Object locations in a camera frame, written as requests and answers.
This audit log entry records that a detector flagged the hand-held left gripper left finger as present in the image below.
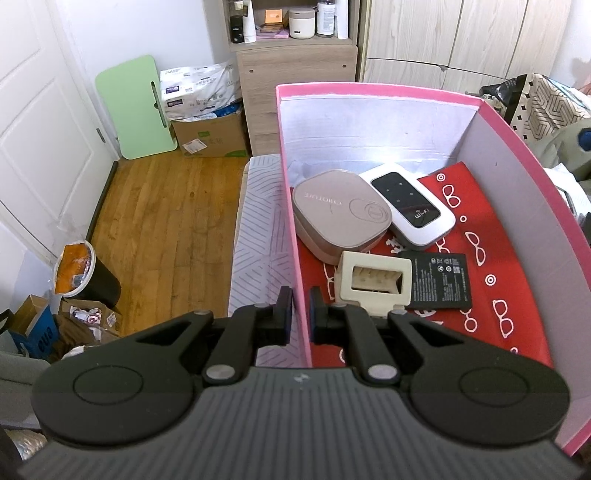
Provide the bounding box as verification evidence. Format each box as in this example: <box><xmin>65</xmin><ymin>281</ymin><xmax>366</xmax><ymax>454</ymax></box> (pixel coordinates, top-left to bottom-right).
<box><xmin>88</xmin><ymin>285</ymin><xmax>295</xmax><ymax>386</ymax></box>

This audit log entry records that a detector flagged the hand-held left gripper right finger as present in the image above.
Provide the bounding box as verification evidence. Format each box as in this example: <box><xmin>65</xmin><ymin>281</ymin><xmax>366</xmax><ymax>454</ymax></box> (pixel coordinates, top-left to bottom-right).
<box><xmin>308</xmin><ymin>286</ymin><xmax>509</xmax><ymax>386</ymax></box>

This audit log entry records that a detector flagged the cream plastic frame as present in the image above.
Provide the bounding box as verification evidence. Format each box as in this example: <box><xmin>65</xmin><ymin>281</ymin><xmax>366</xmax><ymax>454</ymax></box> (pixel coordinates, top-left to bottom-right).
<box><xmin>335</xmin><ymin>250</ymin><xmax>413</xmax><ymax>318</ymax></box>

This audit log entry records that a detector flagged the beige rounded case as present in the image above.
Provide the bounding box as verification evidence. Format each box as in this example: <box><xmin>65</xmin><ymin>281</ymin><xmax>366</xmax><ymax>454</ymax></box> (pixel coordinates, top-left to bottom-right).
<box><xmin>292</xmin><ymin>169</ymin><xmax>393</xmax><ymax>265</ymax></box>

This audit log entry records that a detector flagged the black battery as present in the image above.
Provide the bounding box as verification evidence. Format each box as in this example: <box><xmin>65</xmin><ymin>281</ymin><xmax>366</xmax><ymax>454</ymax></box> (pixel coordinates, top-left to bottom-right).
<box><xmin>399</xmin><ymin>250</ymin><xmax>472</xmax><ymax>311</ymax></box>

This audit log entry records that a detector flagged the white pocket router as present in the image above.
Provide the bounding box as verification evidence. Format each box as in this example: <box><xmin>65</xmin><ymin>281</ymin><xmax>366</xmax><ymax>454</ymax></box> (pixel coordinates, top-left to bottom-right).
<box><xmin>359</xmin><ymin>163</ymin><xmax>456</xmax><ymax>247</ymax></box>

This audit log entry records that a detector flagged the pink cardboard box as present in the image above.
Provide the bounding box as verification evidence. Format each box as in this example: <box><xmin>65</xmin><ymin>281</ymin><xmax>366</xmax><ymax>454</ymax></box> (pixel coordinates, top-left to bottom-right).
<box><xmin>276</xmin><ymin>82</ymin><xmax>591</xmax><ymax>455</ymax></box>

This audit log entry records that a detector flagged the black bin with orange bag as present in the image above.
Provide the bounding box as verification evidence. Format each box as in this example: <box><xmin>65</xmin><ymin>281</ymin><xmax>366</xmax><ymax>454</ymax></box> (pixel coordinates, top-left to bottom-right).
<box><xmin>54</xmin><ymin>240</ymin><xmax>122</xmax><ymax>310</ymax></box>

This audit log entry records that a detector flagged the brown shipping carton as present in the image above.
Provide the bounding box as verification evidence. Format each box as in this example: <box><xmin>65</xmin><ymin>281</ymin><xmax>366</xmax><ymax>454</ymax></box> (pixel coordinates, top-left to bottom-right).
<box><xmin>171</xmin><ymin>113</ymin><xmax>250</xmax><ymax>158</ymax></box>

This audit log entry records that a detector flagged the red printed cloth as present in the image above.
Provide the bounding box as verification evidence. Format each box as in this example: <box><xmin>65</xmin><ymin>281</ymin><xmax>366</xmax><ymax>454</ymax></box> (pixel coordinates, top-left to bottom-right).
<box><xmin>295</xmin><ymin>161</ymin><xmax>555</xmax><ymax>370</ymax></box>

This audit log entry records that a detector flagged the open brown cardboard box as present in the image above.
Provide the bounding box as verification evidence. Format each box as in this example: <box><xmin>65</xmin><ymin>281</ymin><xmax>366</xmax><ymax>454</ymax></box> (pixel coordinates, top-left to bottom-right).
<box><xmin>58</xmin><ymin>298</ymin><xmax>122</xmax><ymax>344</ymax></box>

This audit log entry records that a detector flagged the wooden shelf cabinet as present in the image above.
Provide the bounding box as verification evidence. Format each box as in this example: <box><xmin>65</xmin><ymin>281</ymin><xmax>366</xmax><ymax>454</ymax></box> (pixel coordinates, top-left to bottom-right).
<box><xmin>223</xmin><ymin>0</ymin><xmax>360</xmax><ymax>158</ymax></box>

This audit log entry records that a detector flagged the white tissue pack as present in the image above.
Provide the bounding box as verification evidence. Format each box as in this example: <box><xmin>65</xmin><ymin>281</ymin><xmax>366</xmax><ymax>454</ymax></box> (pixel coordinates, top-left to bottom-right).
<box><xmin>160</xmin><ymin>61</ymin><xmax>243</xmax><ymax>121</ymax></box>

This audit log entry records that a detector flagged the blue cardboard box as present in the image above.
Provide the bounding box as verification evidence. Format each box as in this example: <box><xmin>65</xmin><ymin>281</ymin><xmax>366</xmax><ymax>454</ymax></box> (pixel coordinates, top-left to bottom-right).
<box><xmin>9</xmin><ymin>295</ymin><xmax>58</xmax><ymax>361</ymax></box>

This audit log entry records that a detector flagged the light green board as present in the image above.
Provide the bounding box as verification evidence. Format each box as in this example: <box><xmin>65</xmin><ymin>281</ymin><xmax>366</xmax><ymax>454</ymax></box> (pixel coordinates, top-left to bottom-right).
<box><xmin>95</xmin><ymin>55</ymin><xmax>178</xmax><ymax>161</ymax></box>

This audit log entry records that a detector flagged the white jar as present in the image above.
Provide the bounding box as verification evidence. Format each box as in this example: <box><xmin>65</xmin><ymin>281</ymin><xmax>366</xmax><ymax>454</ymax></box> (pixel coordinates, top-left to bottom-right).
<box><xmin>289</xmin><ymin>8</ymin><xmax>316</xmax><ymax>39</ymax></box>

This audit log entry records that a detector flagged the slim white bottle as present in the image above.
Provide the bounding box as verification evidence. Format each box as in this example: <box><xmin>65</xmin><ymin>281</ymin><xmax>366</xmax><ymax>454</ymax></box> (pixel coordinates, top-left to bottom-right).
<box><xmin>243</xmin><ymin>0</ymin><xmax>257</xmax><ymax>44</ymax></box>

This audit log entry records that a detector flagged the white paper roll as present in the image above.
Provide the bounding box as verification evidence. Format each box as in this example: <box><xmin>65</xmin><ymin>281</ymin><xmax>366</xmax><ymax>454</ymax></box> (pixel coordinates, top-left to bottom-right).
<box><xmin>335</xmin><ymin>0</ymin><xmax>350</xmax><ymax>40</ymax></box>

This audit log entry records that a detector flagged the white labelled bottle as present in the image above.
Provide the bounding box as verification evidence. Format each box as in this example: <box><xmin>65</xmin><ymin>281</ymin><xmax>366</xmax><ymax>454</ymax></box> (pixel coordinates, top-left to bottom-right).
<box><xmin>316</xmin><ymin>2</ymin><xmax>335</xmax><ymax>37</ymax></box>

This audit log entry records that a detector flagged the light wooden wardrobe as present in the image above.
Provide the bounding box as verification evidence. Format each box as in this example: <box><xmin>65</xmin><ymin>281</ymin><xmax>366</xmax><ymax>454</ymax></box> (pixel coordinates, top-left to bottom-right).
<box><xmin>358</xmin><ymin>0</ymin><xmax>573</xmax><ymax>100</ymax></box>

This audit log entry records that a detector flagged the olive green duvet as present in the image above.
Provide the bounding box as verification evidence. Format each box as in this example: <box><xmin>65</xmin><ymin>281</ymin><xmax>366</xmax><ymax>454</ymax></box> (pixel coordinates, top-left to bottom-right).
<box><xmin>531</xmin><ymin>124</ymin><xmax>591</xmax><ymax>176</ymax></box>

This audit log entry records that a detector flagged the patterned tote bag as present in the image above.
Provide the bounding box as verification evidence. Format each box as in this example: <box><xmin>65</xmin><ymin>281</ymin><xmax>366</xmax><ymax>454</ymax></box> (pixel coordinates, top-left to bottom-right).
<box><xmin>505</xmin><ymin>74</ymin><xmax>591</xmax><ymax>144</ymax></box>

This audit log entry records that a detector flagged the white door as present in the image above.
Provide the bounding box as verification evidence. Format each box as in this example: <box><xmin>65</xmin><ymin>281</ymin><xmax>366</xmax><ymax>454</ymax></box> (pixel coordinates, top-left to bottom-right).
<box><xmin>0</xmin><ymin>0</ymin><xmax>121</xmax><ymax>259</ymax></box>

